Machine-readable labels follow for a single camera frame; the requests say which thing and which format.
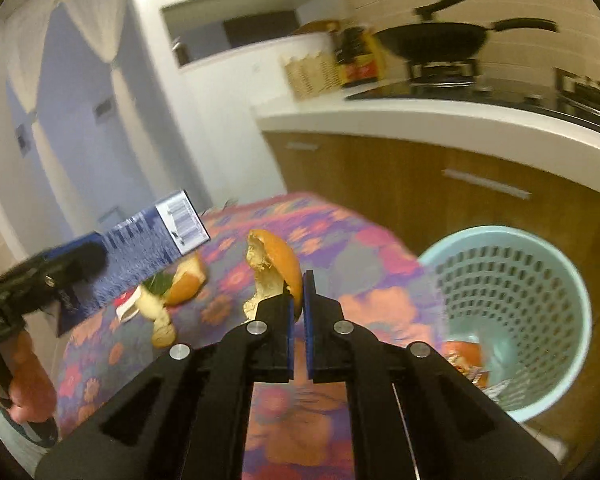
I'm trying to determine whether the orange peel piece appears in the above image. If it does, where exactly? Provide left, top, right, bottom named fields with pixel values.
left=242, top=229, right=303, bottom=321

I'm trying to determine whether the orange peel on table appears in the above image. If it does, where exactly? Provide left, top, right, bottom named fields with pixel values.
left=134, top=254, right=208, bottom=349

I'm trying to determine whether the black wok with handle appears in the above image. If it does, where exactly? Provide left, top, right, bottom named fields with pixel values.
left=374, top=0, right=559, bottom=64

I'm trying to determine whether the floral cloth covered table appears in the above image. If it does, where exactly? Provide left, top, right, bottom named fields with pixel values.
left=56, top=194, right=446, bottom=479

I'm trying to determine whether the person left hand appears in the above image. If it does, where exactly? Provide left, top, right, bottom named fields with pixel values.
left=1, top=330, right=57, bottom=424

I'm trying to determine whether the woven utensil basket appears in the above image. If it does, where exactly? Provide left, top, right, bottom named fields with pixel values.
left=282, top=51, right=341, bottom=101

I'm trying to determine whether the light blue perforated basket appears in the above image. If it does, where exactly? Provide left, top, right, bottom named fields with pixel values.
left=419, top=226, right=592, bottom=422

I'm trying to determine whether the blue carton box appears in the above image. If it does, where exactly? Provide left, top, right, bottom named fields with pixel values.
left=44, top=190, right=211, bottom=336

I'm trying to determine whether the wooden kitchen cabinet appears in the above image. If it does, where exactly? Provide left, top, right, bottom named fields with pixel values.
left=264, top=132, right=600, bottom=454

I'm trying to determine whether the black glass gas stove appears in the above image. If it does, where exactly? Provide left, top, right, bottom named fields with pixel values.
left=350, top=60, right=600, bottom=132

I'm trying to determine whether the red label sauce bottle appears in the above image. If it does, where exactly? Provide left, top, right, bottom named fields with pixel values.
left=335, top=25, right=386, bottom=88

